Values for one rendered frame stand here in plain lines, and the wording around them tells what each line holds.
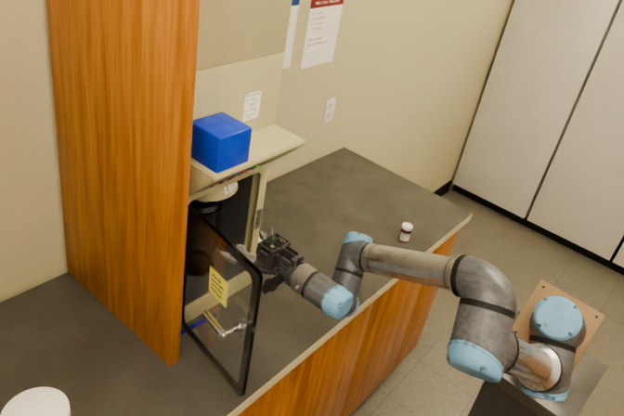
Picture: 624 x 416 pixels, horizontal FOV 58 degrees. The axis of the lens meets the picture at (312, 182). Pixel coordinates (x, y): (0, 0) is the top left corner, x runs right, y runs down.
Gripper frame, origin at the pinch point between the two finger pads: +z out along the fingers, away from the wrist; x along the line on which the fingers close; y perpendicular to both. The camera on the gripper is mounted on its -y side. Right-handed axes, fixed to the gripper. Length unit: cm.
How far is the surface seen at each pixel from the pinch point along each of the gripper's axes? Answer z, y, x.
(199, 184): 0.2, 24.9, 16.6
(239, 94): 6.8, 40.9, -0.4
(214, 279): -9.4, 3.9, 18.7
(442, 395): -43, -122, -111
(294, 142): -3.7, 29.2, -11.6
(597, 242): -64, -105, -294
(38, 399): 0, -13, 58
